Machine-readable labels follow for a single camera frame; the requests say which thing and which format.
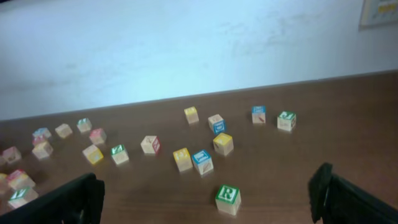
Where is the blue block far left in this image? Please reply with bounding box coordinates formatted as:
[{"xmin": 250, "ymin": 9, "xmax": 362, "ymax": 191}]
[{"xmin": 32, "ymin": 128, "xmax": 52, "ymax": 139}]

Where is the yellow block near A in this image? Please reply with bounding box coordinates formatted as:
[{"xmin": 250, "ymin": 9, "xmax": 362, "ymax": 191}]
[{"xmin": 32, "ymin": 141, "xmax": 53, "ymax": 160}]

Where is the green Z block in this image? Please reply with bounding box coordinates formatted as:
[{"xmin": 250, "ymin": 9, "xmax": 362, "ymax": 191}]
[{"xmin": 111, "ymin": 144, "xmax": 129, "ymax": 165}]

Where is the yellow block beside blue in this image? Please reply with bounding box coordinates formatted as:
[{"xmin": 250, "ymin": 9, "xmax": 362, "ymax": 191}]
[{"xmin": 173, "ymin": 147, "xmax": 193, "ymax": 172}]

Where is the plain wood block top left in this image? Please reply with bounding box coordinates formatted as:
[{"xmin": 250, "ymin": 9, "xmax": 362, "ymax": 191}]
[{"xmin": 55, "ymin": 124, "xmax": 73, "ymax": 139}]

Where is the plain wood block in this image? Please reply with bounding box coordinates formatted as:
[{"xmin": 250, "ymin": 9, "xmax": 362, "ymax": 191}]
[
  {"xmin": 55, "ymin": 124, "xmax": 73, "ymax": 139},
  {"xmin": 82, "ymin": 144, "xmax": 104, "ymax": 165}
]

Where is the green V block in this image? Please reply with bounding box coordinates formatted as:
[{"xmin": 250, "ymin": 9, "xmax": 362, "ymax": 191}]
[{"xmin": 8, "ymin": 187, "xmax": 39, "ymax": 209}]

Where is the plain wood block centre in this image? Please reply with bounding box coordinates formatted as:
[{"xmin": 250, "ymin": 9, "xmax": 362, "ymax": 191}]
[{"xmin": 82, "ymin": 144, "xmax": 104, "ymax": 165}]

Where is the green L block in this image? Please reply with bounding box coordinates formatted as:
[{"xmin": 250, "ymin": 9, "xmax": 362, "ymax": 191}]
[{"xmin": 76, "ymin": 118, "xmax": 92, "ymax": 133}]

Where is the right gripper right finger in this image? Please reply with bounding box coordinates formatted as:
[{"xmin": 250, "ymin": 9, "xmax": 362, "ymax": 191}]
[{"xmin": 308, "ymin": 162, "xmax": 397, "ymax": 224}]

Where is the blue picture block right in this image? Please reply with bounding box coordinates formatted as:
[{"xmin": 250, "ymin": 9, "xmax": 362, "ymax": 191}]
[{"xmin": 192, "ymin": 149, "xmax": 214, "ymax": 175}]

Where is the white picture block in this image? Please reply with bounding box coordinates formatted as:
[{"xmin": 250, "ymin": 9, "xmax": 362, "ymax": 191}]
[{"xmin": 141, "ymin": 136, "xmax": 161, "ymax": 154}]

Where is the yellow block top right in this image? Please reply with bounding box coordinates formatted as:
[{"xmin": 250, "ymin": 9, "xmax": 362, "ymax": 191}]
[{"xmin": 184, "ymin": 106, "xmax": 199, "ymax": 124}]

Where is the green J block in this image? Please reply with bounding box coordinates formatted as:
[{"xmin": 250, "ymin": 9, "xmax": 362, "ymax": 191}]
[{"xmin": 277, "ymin": 111, "xmax": 297, "ymax": 132}]

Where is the red picture block centre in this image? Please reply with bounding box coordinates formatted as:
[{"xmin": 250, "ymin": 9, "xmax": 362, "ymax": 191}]
[{"xmin": 89, "ymin": 128, "xmax": 107, "ymax": 145}]

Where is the yellow block beside A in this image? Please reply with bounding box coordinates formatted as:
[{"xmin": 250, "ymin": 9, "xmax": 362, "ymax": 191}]
[{"xmin": 0, "ymin": 173, "xmax": 9, "ymax": 195}]

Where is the red 9 block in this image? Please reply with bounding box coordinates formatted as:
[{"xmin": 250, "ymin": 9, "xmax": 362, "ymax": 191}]
[{"xmin": 2, "ymin": 146, "xmax": 22, "ymax": 164}]

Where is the red a block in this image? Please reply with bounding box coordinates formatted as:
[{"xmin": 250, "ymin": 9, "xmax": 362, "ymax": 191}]
[
  {"xmin": 6, "ymin": 169, "xmax": 35, "ymax": 190},
  {"xmin": 32, "ymin": 136, "xmax": 47, "ymax": 146}
]

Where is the red A block upper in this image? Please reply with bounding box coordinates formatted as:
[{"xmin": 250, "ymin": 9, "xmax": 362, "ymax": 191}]
[{"xmin": 32, "ymin": 136, "xmax": 47, "ymax": 146}]

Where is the green R block right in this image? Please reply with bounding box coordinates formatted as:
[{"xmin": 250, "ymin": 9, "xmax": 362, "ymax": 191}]
[{"xmin": 215, "ymin": 184, "xmax": 241, "ymax": 216}]

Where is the wall poster corner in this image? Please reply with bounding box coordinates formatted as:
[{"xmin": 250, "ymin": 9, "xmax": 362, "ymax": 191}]
[{"xmin": 359, "ymin": 0, "xmax": 397, "ymax": 30}]

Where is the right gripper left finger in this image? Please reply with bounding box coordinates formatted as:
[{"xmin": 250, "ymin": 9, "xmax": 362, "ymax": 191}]
[{"xmin": 1, "ymin": 173, "xmax": 105, "ymax": 224}]

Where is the blue X block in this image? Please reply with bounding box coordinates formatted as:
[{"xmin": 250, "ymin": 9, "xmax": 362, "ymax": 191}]
[{"xmin": 252, "ymin": 106, "xmax": 266, "ymax": 124}]

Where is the wood block blue side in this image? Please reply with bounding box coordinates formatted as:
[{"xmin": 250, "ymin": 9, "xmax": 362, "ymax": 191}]
[{"xmin": 208, "ymin": 114, "xmax": 226, "ymax": 135}]

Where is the red A block lower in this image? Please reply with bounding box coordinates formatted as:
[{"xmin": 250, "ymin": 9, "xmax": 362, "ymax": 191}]
[{"xmin": 6, "ymin": 169, "xmax": 35, "ymax": 190}]

